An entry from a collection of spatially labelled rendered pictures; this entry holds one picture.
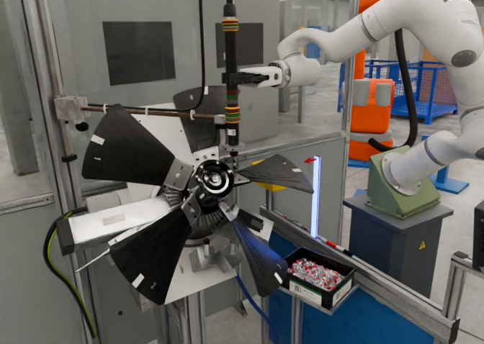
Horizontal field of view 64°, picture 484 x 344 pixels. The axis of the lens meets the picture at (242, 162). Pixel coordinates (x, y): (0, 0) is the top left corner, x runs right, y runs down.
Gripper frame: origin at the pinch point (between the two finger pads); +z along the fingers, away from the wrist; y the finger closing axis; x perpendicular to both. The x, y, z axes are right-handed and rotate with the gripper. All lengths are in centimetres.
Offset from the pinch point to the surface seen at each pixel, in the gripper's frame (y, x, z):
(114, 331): 71, -128, 29
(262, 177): -4.0, -30.9, -8.0
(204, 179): -5.0, -26.7, 12.7
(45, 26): 55, 16, 39
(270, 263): -19, -52, 0
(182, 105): 21.8, -10.2, 6.1
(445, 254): 33, -147, -205
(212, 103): 14.0, -9.4, -1.1
